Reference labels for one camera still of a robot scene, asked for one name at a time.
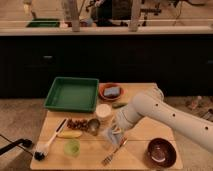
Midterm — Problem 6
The grey towel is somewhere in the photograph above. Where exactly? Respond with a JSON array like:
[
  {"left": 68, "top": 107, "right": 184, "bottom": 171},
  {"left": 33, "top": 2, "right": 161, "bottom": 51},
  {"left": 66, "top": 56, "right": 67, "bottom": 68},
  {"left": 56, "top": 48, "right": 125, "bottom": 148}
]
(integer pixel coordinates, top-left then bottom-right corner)
[{"left": 101, "top": 128, "right": 124, "bottom": 147}]

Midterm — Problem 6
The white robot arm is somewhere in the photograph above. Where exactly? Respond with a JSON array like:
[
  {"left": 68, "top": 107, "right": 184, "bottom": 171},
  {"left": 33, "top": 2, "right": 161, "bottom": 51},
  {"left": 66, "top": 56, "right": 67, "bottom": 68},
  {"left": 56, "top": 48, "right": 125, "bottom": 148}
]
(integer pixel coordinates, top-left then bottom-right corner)
[{"left": 111, "top": 88, "right": 213, "bottom": 153}]

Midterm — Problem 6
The white round cup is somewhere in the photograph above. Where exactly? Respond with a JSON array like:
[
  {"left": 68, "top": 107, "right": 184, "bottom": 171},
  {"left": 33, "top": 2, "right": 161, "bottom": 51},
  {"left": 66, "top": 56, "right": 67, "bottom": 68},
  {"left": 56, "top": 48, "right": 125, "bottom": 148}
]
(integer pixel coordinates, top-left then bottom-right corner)
[{"left": 95, "top": 104, "right": 112, "bottom": 121}]

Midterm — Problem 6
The green plastic cup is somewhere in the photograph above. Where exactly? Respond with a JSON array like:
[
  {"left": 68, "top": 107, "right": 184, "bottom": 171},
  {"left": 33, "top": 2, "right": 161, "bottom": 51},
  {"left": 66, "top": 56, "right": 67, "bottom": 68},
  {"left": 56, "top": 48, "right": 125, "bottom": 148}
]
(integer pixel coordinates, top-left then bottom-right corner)
[{"left": 64, "top": 139, "right": 80, "bottom": 157}]

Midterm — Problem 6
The green pea pod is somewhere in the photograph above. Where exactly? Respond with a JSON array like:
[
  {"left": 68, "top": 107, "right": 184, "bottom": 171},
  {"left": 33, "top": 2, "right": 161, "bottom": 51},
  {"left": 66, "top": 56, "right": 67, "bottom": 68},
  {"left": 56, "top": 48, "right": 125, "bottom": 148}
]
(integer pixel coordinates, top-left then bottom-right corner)
[{"left": 112, "top": 103, "right": 127, "bottom": 109}]

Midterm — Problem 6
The red grapes bunch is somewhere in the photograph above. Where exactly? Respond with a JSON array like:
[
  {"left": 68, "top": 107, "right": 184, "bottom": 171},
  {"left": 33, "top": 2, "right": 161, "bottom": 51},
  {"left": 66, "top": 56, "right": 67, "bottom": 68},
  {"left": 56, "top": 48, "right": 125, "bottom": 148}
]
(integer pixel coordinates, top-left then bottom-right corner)
[{"left": 67, "top": 119, "right": 88, "bottom": 131}]

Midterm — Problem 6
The blue sponge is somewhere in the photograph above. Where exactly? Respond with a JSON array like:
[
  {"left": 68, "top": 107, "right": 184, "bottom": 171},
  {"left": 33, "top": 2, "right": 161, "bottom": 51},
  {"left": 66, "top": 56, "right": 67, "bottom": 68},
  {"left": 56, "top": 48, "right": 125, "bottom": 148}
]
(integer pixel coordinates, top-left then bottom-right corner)
[{"left": 104, "top": 87, "right": 120, "bottom": 98}]

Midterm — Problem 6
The orange bowl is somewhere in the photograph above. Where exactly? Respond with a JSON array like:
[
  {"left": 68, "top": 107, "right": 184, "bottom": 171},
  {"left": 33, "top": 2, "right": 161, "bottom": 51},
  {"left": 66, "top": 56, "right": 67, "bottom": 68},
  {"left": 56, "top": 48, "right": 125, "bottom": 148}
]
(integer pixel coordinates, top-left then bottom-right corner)
[{"left": 99, "top": 83, "right": 124, "bottom": 101}]

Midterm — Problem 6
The yellow banana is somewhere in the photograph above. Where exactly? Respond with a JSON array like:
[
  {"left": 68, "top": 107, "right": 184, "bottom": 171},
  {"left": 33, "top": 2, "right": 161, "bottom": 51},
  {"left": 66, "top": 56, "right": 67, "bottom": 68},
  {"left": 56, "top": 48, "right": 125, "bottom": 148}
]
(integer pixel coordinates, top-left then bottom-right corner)
[{"left": 57, "top": 130, "right": 83, "bottom": 139}]

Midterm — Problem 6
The green plastic tray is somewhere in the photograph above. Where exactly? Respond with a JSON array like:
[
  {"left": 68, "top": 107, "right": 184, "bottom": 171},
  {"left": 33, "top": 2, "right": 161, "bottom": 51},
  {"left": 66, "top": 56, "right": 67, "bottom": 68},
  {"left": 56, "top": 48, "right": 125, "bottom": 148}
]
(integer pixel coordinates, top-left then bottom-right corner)
[{"left": 44, "top": 77, "right": 99, "bottom": 113}]

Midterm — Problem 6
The dark brown bowl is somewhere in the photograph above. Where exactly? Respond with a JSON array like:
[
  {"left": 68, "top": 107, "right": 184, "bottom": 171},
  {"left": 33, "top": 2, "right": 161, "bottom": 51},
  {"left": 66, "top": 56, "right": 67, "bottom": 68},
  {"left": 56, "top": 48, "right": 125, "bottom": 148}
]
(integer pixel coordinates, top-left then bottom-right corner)
[{"left": 147, "top": 138, "right": 177, "bottom": 168}]

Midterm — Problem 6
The white dish brush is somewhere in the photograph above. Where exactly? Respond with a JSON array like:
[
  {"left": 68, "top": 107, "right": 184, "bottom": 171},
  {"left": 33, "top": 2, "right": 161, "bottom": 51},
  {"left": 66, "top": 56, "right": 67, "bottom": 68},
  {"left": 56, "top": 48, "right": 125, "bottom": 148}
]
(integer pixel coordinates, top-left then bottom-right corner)
[{"left": 34, "top": 118, "right": 68, "bottom": 161}]

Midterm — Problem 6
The green bin in background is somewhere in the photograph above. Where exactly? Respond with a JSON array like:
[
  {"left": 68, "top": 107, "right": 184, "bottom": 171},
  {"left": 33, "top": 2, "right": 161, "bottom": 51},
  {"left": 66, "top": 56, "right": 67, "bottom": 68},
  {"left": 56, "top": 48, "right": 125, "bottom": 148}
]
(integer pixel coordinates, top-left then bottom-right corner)
[{"left": 27, "top": 18, "right": 60, "bottom": 28}]

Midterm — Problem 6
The black cable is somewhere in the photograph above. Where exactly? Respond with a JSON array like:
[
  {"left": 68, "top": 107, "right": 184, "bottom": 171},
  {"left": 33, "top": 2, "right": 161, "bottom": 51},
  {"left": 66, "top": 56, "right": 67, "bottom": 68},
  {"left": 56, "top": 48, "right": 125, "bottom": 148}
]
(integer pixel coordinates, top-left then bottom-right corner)
[{"left": 0, "top": 133, "right": 35, "bottom": 157}]

